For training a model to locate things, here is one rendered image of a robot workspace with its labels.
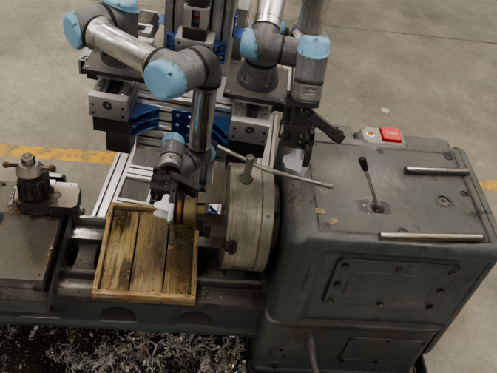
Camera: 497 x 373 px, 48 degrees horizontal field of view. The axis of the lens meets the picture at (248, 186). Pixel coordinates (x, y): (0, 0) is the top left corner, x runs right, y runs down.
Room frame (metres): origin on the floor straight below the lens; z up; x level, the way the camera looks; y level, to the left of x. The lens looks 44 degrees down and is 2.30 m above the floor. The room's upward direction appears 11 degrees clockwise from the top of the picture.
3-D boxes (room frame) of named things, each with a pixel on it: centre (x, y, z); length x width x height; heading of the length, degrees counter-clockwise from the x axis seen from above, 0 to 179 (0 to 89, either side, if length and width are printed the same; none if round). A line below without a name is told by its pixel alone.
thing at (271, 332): (1.20, -0.39, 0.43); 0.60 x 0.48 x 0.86; 99
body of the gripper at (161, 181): (1.19, 0.25, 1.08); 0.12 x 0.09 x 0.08; 9
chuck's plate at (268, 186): (1.13, -0.05, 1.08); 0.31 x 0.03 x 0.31; 9
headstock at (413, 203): (1.20, -0.39, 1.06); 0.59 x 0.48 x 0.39; 99
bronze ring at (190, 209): (1.09, 0.15, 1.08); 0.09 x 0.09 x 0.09; 9
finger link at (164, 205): (1.08, 0.23, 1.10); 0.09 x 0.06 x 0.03; 9
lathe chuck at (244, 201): (1.12, 0.01, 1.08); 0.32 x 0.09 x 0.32; 9
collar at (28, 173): (1.10, 0.63, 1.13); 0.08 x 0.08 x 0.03
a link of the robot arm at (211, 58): (1.45, 0.19, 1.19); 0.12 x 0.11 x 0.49; 55
